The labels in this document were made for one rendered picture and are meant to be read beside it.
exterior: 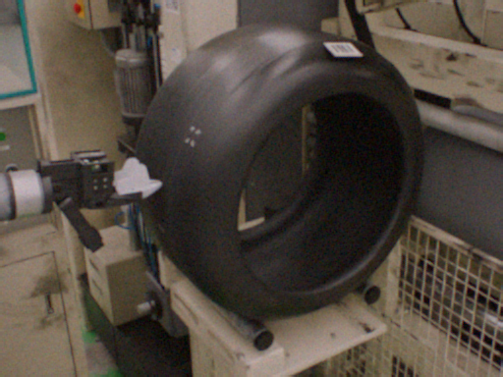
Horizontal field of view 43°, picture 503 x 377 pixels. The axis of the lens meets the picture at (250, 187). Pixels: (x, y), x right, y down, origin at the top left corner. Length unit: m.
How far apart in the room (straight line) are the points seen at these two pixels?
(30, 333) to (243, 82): 1.09
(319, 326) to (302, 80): 0.63
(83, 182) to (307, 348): 0.64
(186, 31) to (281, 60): 0.35
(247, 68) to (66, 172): 0.34
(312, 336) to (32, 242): 0.78
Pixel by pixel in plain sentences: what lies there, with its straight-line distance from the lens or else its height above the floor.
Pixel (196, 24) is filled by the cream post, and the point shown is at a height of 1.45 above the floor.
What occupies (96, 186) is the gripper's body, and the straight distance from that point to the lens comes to 1.08.
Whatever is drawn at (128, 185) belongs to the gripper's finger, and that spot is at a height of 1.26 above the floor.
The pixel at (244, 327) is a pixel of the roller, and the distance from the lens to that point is 1.31.
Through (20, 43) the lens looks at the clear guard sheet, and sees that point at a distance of 1.65.
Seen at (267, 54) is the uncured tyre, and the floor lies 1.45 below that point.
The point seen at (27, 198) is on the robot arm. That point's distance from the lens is 1.04.
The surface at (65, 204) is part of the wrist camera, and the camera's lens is 1.07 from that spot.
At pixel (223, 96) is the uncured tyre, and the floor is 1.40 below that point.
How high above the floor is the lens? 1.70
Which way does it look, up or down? 25 degrees down
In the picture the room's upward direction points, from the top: 2 degrees counter-clockwise
